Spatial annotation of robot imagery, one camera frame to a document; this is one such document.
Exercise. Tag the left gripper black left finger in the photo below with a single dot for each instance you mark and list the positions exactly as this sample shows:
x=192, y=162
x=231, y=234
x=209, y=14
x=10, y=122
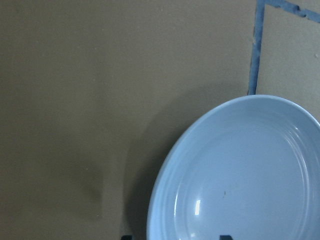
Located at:
x=126, y=237

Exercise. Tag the blue plate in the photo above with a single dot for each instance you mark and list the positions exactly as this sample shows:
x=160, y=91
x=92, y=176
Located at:
x=249, y=168

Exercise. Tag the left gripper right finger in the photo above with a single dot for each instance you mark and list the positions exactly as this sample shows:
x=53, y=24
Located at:
x=225, y=237

